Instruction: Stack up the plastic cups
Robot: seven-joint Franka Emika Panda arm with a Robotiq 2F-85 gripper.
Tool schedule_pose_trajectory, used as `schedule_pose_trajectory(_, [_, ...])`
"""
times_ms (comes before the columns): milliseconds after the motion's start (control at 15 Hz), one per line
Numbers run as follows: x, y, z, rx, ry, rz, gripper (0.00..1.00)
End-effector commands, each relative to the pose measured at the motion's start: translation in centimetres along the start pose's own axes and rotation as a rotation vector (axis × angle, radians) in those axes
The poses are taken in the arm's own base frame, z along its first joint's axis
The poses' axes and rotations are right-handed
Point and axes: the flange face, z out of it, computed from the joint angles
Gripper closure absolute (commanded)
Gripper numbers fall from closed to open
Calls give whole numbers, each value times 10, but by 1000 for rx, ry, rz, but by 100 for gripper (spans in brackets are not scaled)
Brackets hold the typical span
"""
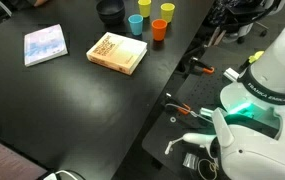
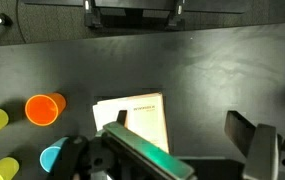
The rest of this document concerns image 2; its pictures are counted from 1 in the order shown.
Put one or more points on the blue plastic cup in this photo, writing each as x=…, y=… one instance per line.
x=50, y=156

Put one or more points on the orange plastic cup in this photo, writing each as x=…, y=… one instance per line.
x=43, y=110

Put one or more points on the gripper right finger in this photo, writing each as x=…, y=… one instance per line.
x=260, y=150

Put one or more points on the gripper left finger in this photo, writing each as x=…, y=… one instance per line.
x=142, y=146

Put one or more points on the orange robotics book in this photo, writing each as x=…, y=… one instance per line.
x=145, y=115

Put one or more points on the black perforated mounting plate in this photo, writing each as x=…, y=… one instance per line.
x=215, y=5

